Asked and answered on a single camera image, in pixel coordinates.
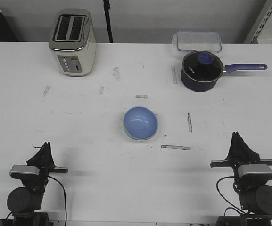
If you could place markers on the clear plastic food container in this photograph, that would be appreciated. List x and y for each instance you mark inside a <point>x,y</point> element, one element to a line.
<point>197,40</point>

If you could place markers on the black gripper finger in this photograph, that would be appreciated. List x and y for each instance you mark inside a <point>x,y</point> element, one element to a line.
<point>50,158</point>
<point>233,150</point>
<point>40,159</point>
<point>243,151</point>

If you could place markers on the cream steel toaster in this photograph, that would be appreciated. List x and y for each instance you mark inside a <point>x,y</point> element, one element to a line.
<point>72,42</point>

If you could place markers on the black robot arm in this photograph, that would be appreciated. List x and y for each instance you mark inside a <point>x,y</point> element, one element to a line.
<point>255,206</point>
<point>25,202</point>

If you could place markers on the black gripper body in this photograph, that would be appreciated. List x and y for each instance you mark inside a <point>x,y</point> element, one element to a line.
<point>236,164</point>
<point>38,183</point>

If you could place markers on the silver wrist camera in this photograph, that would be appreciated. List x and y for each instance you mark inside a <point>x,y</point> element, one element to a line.
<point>260,172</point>
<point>24,171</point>

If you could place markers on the glass lid blue knob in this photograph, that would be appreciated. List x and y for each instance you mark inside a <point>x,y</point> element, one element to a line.
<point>202,66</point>

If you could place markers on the black tripod pole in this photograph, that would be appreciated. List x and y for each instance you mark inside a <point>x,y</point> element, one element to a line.
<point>106,7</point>

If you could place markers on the white slotted shelf rack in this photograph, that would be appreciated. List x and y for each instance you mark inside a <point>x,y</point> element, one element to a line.
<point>261,30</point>

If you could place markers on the dark blue saucepan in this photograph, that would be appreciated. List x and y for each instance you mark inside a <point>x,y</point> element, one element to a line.
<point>199,86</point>

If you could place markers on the blue bowl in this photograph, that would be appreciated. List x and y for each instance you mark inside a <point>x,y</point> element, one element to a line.
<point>140,123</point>

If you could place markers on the mint green bowl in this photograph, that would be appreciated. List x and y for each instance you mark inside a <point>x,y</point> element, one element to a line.
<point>140,132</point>

